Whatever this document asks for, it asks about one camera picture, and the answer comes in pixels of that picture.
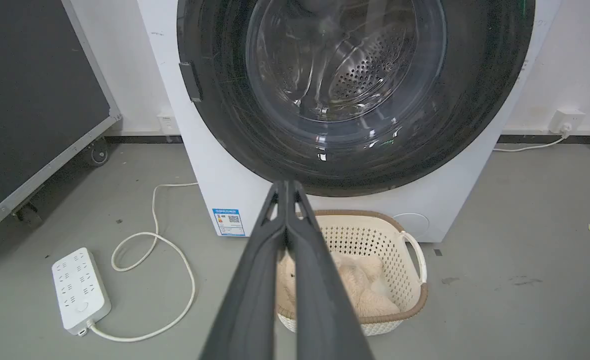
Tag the black round washing machine door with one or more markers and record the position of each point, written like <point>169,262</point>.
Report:
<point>455,100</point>

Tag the white washing machine body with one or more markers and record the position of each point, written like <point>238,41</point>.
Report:
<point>235,190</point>

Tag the blue energy label sticker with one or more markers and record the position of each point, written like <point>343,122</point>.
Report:
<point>228,222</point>

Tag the beige fluffy cloth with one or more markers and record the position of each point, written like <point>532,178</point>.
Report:
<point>365,285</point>

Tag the black flight case with casters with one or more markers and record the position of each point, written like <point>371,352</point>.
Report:
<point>30,95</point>

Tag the white wall socket with plug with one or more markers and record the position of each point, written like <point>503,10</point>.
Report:
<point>566,121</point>

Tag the white wall outlet plate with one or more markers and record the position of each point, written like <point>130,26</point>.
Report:
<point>167,122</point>

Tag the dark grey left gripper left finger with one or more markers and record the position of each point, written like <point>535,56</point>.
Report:
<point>255,290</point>

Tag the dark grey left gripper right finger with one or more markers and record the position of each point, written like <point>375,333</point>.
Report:
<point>320,300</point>

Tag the cream perforated laundry basket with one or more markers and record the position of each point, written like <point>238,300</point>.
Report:
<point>400,260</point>

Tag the white power strip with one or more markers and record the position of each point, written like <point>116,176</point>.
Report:
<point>80,291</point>

